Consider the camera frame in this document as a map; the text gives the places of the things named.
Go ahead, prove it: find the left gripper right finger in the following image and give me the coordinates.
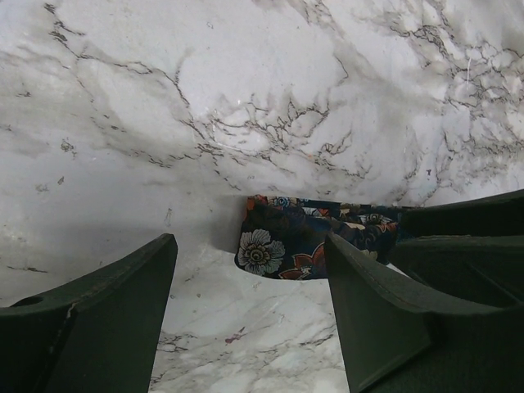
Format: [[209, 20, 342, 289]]
[[325, 235, 523, 392]]

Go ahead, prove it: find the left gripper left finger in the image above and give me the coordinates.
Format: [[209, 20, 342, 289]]
[[1, 234, 178, 392]]

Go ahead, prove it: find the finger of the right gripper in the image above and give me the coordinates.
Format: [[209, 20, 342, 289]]
[[389, 236, 523, 307], [399, 190, 523, 237]]

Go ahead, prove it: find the navy floral tie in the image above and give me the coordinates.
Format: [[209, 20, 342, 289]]
[[234, 195, 409, 281]]

